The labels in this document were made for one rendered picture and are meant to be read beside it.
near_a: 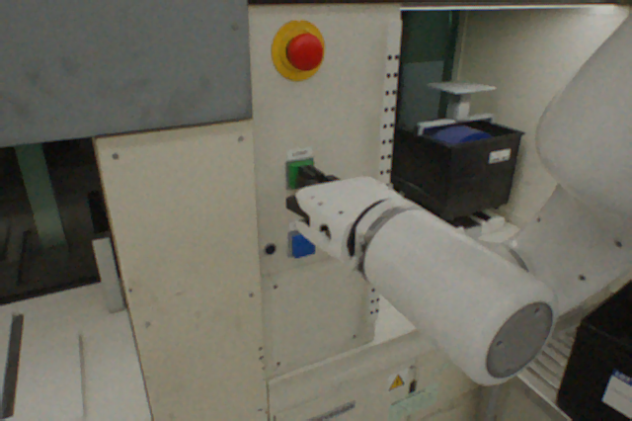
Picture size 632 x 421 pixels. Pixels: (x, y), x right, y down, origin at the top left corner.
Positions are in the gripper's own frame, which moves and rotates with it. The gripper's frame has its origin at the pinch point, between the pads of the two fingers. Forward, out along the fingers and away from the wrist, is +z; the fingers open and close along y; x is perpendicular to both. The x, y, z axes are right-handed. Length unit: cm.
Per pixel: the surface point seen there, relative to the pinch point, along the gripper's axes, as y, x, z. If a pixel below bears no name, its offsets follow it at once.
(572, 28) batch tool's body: 70, 14, 20
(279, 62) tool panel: -2.5, 13.8, 3.0
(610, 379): 43, -34, -20
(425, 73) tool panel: 81, -4, 77
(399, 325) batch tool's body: 20.1, -33.2, 4.7
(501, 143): 59, -10, 23
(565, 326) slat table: 60, -44, -1
